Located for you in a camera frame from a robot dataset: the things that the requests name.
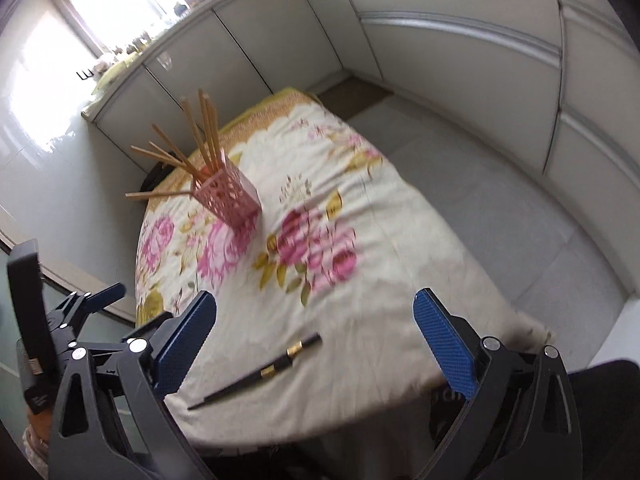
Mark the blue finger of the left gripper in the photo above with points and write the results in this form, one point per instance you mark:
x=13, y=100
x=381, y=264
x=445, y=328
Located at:
x=98, y=301

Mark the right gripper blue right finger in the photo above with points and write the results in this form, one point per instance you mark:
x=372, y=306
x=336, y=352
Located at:
x=455, y=359

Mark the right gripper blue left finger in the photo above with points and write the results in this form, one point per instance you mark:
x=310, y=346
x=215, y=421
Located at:
x=177, y=341

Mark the wooden chopstick curved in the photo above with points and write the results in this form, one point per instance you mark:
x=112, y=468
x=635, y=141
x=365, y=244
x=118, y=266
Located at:
x=167, y=154

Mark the white kitchen cabinets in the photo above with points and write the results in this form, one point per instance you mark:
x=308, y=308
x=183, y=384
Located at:
x=552, y=83

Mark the black gold chopstick lower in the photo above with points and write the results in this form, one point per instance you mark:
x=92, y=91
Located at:
x=246, y=382

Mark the black gold chopstick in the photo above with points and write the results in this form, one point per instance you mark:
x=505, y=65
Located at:
x=246, y=382
x=300, y=347

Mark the wooden chair with cushion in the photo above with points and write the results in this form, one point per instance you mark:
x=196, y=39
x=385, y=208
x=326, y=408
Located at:
x=36, y=439

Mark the black gold chopstick upper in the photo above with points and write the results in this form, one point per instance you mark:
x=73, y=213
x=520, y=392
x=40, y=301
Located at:
x=300, y=347

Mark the floral tablecloth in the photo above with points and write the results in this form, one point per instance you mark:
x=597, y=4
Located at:
x=340, y=248

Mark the pink perforated utensil holder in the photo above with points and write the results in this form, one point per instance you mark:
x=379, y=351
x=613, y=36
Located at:
x=228, y=195

